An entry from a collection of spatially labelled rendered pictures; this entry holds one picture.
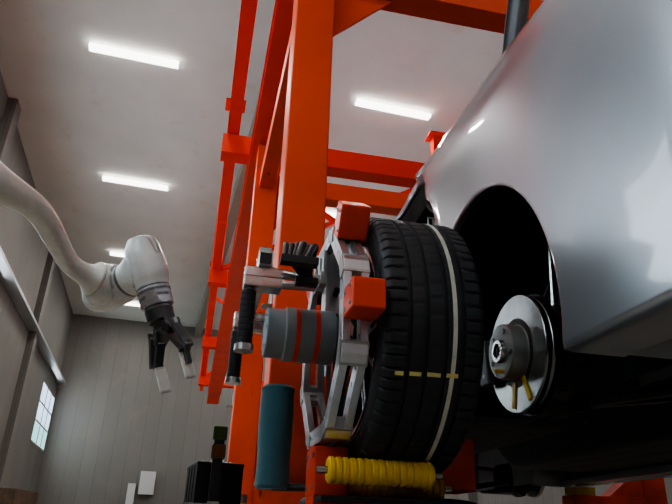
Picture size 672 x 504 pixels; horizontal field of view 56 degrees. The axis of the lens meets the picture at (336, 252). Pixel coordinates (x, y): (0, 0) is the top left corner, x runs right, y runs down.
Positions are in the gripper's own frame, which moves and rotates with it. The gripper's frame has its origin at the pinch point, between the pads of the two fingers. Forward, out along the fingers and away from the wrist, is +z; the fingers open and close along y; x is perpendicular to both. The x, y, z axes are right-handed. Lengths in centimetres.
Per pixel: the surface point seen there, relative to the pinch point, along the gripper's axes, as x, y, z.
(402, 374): 18, 58, 19
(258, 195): 191, -157, -146
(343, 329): 12, 51, 6
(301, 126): 76, 4, -85
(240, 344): -2.7, 34.1, 1.1
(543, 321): 64, 70, 16
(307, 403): 31.6, 10.2, 15.3
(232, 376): 13.8, 4.6, 2.6
